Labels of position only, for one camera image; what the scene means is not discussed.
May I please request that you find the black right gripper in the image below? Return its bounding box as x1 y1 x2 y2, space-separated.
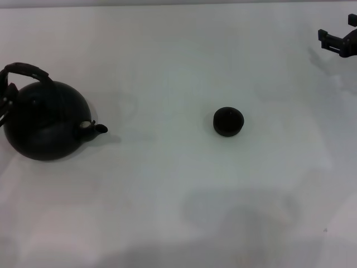
317 13 357 59

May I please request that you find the black round teapot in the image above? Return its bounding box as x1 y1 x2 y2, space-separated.
0 62 109 162

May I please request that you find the small dark teacup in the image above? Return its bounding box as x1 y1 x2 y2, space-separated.
213 106 245 138

